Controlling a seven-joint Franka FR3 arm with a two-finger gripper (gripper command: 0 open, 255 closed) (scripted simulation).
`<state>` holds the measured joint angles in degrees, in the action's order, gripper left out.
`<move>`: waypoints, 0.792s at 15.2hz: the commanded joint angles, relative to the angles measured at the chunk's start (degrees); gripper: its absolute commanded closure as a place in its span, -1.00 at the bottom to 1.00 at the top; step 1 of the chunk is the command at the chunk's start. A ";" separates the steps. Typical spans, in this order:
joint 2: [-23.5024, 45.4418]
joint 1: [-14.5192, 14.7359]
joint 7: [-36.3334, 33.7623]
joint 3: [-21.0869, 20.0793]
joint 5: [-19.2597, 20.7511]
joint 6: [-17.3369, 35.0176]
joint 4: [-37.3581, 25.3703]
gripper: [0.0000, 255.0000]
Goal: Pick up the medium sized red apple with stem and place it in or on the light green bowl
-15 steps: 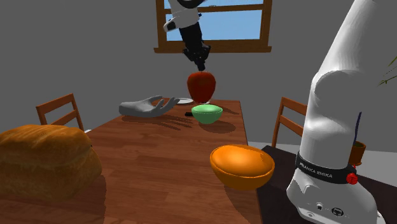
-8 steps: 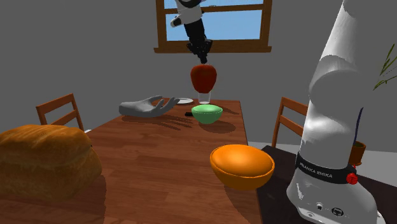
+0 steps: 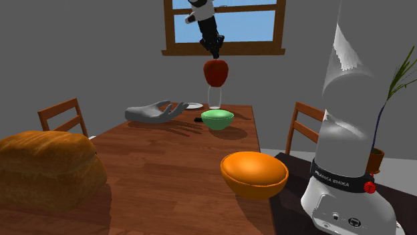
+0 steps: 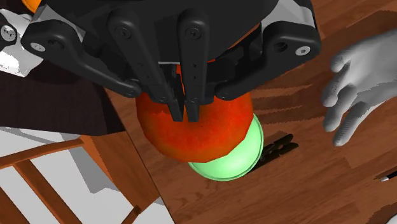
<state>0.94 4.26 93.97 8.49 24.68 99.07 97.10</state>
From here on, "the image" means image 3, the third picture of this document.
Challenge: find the red apple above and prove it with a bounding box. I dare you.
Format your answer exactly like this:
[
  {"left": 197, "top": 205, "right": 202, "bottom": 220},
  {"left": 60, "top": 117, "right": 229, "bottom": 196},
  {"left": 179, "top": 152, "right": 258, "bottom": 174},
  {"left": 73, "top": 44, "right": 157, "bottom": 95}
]
[{"left": 202, "top": 59, "right": 229, "bottom": 88}]

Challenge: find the wooden framed window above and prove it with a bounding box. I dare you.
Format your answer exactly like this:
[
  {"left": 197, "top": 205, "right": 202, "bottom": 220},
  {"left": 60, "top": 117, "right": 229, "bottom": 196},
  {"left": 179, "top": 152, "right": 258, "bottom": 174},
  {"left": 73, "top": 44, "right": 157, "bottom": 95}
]
[{"left": 161, "top": 0, "right": 287, "bottom": 57}]

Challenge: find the clear drinking glass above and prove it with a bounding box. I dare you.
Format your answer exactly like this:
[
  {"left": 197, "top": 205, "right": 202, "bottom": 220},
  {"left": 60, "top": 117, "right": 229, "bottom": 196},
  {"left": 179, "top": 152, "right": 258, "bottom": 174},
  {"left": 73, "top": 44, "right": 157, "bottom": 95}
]
[{"left": 207, "top": 85, "right": 223, "bottom": 110}]

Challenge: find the green bowl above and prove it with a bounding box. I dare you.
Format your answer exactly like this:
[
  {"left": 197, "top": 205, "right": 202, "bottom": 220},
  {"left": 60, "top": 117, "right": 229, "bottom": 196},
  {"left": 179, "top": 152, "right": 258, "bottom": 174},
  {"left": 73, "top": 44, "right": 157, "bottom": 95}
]
[{"left": 200, "top": 109, "right": 235, "bottom": 132}]

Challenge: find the grey hand figure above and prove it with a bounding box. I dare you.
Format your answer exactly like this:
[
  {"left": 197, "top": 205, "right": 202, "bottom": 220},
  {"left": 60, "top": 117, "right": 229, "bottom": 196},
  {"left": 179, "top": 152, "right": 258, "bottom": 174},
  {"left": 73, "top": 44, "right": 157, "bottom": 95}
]
[{"left": 124, "top": 99, "right": 190, "bottom": 124}]

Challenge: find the wooden chair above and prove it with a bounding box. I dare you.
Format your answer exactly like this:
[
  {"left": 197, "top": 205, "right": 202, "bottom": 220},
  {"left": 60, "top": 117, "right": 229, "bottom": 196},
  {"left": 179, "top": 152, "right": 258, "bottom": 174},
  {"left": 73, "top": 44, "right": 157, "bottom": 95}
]
[
  {"left": 285, "top": 101, "right": 326, "bottom": 156},
  {"left": 37, "top": 97, "right": 90, "bottom": 138}
]

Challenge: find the wooden dining table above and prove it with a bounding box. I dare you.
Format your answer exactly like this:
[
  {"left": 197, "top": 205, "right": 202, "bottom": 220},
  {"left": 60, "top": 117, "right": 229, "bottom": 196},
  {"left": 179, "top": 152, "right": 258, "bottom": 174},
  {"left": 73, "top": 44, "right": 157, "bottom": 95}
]
[{"left": 0, "top": 102, "right": 277, "bottom": 235}]

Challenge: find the orange bowl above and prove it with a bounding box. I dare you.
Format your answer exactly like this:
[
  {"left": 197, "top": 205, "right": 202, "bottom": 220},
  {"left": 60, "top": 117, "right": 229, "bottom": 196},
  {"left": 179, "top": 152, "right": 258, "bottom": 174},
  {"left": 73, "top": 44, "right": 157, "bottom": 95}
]
[{"left": 220, "top": 151, "right": 290, "bottom": 201}]

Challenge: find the dark robot stand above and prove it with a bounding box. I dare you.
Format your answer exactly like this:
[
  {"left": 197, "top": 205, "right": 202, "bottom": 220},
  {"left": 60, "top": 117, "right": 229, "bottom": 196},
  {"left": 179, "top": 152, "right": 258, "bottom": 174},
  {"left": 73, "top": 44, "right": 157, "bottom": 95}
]
[{"left": 269, "top": 152, "right": 417, "bottom": 235}]

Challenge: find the potted green plant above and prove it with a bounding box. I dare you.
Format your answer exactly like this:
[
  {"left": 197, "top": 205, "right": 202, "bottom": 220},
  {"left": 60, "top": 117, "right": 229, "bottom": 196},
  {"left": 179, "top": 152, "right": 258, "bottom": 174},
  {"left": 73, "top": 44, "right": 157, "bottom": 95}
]
[{"left": 366, "top": 45, "right": 417, "bottom": 175}]

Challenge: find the brown bread loaf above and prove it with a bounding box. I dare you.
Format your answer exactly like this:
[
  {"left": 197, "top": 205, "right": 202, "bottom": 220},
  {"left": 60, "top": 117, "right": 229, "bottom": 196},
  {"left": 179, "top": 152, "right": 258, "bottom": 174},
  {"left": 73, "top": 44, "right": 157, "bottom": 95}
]
[{"left": 0, "top": 130, "right": 108, "bottom": 211}]

